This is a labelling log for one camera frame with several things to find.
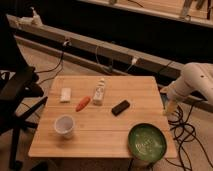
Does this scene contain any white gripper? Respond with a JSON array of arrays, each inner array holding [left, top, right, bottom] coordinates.
[[164, 82, 186, 115]]

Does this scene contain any orange carrot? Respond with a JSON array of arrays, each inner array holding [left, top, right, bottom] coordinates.
[[75, 96, 91, 112]]

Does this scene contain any green ceramic bowl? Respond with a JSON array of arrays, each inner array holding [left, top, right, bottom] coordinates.
[[128, 123, 167, 163]]

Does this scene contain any long wooden beam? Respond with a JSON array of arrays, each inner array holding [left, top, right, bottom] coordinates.
[[6, 13, 213, 88]]

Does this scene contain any black office chair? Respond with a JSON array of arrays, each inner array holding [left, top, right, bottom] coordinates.
[[0, 11, 47, 171]]

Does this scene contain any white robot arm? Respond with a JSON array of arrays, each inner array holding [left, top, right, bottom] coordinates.
[[164, 62, 213, 115]]

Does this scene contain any white rectangular block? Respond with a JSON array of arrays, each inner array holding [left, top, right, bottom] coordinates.
[[60, 88, 71, 102]]

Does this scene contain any black rectangular block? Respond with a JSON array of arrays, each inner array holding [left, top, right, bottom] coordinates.
[[111, 100, 130, 116]]

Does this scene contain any white hanging cable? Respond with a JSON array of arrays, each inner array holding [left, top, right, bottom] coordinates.
[[94, 44, 138, 75]]

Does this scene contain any white spray bottle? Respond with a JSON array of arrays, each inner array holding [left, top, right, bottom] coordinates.
[[31, 7, 43, 26]]

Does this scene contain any black cable bundle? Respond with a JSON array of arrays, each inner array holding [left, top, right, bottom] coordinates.
[[164, 99, 213, 171]]

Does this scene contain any white paper cup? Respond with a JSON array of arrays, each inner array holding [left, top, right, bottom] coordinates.
[[54, 115, 75, 139]]

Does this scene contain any wooden table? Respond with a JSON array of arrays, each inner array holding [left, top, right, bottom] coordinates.
[[29, 76, 177, 158]]

